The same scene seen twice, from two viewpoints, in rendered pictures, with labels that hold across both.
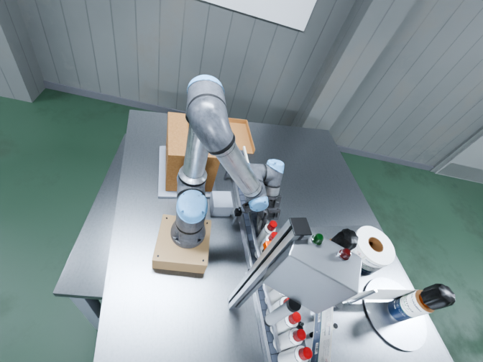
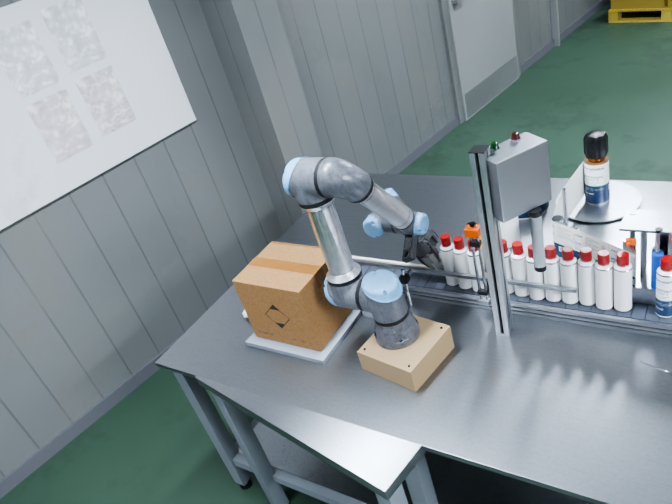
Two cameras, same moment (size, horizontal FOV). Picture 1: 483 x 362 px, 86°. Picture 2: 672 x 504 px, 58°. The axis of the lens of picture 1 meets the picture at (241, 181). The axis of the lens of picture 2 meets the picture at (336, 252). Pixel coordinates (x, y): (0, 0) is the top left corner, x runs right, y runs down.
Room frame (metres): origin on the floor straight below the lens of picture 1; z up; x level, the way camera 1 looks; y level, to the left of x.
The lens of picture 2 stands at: (-0.82, 0.80, 2.23)
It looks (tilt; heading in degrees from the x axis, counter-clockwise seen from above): 32 degrees down; 338
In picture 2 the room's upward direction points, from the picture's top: 17 degrees counter-clockwise
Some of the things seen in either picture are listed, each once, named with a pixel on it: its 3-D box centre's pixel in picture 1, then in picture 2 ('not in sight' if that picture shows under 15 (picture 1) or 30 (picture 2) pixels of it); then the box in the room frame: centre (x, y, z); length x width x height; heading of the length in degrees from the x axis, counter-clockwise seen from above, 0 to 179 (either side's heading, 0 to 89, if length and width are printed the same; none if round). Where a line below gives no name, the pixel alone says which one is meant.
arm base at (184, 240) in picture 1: (189, 226); (394, 322); (0.54, 0.13, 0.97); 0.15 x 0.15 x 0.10
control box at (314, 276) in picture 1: (309, 270); (513, 177); (0.34, -0.25, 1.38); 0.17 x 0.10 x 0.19; 82
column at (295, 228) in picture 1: (256, 276); (493, 249); (0.37, -0.17, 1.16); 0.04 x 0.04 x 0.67; 27
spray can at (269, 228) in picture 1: (265, 235); (449, 259); (0.64, -0.19, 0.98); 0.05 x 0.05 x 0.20
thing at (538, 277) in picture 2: (280, 307); (535, 272); (0.37, -0.32, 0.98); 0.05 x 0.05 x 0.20
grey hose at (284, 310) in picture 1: (280, 312); (537, 240); (0.28, -0.26, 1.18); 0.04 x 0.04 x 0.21
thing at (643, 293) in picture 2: not in sight; (646, 257); (0.14, -0.55, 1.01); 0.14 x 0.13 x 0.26; 27
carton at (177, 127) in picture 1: (190, 153); (294, 295); (0.93, 0.30, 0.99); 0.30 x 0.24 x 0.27; 27
